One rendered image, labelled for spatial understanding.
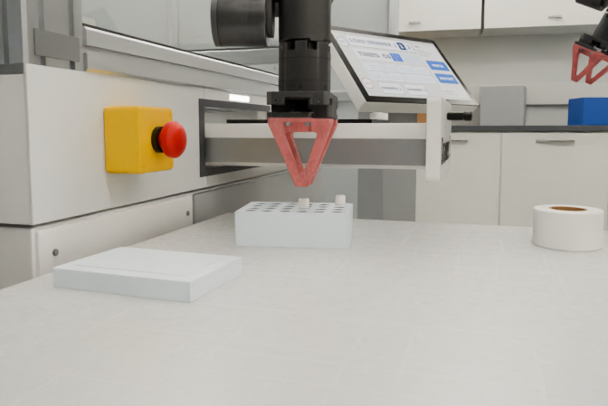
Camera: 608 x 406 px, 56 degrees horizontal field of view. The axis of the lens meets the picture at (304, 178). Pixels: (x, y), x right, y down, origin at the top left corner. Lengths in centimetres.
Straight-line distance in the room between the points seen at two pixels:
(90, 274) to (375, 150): 43
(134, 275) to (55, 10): 27
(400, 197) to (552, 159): 203
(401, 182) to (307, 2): 132
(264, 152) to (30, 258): 36
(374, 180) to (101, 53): 131
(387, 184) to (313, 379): 155
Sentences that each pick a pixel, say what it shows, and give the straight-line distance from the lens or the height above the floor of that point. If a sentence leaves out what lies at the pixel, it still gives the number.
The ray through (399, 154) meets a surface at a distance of 77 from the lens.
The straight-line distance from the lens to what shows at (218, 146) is 84.
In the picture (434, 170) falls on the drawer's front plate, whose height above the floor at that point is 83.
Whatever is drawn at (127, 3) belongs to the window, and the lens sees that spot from 73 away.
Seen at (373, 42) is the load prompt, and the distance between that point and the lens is 188.
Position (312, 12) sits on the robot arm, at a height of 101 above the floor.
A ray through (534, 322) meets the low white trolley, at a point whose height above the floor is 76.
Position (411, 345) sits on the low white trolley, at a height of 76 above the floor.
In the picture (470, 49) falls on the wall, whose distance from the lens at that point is 449.
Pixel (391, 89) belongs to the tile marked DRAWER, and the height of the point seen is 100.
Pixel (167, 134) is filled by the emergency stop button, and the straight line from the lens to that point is 62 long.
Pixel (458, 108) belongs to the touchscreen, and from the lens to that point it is 193.
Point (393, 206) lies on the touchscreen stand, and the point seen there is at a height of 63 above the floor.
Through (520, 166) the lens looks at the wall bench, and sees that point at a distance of 378.
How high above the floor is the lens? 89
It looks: 5 degrees down
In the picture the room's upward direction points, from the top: straight up
